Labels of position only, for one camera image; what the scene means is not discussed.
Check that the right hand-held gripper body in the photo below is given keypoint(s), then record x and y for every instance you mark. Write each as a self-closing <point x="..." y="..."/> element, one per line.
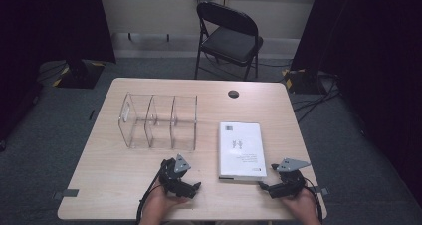
<point x="292" y="181"/>

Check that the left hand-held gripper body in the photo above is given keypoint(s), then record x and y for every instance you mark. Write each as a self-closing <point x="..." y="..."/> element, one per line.
<point x="175" y="181"/>

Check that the white book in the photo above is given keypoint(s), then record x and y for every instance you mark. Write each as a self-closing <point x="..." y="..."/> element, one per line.
<point x="242" y="152"/>

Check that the clear acrylic divided organizer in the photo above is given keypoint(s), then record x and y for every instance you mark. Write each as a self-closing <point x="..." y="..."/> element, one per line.
<point x="159" y="122"/>

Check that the person's left hand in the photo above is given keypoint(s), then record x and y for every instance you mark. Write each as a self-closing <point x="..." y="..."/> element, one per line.
<point x="157" y="205"/>

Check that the person's right hand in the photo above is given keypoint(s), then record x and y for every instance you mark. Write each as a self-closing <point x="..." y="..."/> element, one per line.
<point x="305" y="208"/>

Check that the grey tape strip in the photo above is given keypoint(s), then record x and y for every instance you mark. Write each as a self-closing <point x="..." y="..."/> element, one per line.
<point x="323" y="191"/>
<point x="66" y="193"/>

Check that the black round table grommet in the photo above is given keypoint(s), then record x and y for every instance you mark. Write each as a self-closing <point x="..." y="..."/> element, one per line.
<point x="233" y="94"/>

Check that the black stand base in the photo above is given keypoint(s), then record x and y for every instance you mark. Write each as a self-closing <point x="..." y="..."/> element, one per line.
<point x="303" y="82"/>
<point x="79" y="74"/>

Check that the black folding chair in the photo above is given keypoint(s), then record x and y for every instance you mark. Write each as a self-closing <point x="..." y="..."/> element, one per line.
<point x="232" y="42"/>

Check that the dark curtain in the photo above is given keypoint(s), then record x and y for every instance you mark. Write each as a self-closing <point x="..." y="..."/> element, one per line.
<point x="49" y="29"/>
<point x="371" y="52"/>

